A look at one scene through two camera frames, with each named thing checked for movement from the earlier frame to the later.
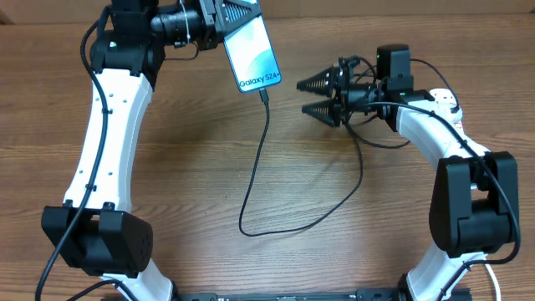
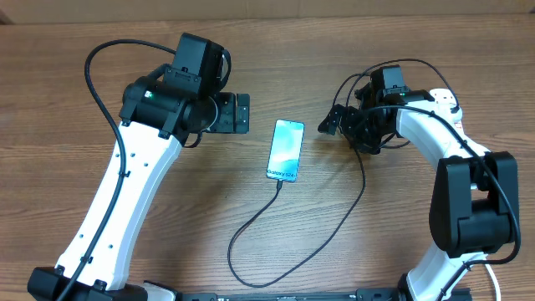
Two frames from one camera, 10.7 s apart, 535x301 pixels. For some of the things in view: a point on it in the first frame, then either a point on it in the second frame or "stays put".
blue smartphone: [252, 57] → [283, 159]
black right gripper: [338, 80] → [350, 114]
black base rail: [379, 294] stays put
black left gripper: [211, 35] → [227, 123]
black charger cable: [319, 219] → [313, 252]
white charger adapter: [444, 110] stays put
